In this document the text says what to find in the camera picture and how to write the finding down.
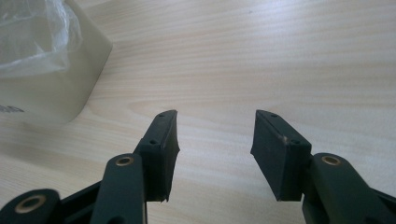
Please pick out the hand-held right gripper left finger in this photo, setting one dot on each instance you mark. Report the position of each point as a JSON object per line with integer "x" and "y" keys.
{"x": 160, "y": 155}

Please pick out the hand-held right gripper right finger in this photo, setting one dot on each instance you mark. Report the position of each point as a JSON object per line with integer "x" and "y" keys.
{"x": 277, "y": 155}

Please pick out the beige waste bin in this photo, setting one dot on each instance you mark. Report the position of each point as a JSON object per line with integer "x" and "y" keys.
{"x": 77, "y": 84}

